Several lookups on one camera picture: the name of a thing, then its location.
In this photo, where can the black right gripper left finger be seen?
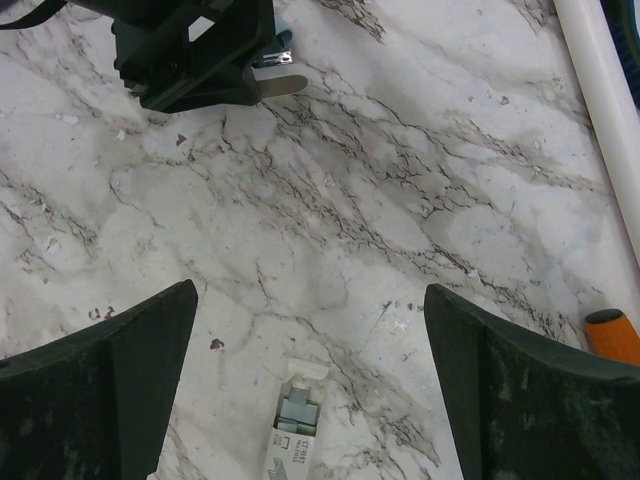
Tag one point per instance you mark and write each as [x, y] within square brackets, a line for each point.
[96, 404]

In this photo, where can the orange handled tool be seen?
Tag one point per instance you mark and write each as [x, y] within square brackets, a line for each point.
[612, 336]

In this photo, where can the white staple box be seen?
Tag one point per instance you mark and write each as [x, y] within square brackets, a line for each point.
[295, 424]

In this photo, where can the white PVC pipe frame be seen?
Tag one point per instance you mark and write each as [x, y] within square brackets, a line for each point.
[612, 110]

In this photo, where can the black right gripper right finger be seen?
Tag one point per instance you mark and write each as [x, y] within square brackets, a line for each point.
[523, 406]

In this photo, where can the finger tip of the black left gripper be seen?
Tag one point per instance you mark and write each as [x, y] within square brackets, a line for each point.
[185, 55]

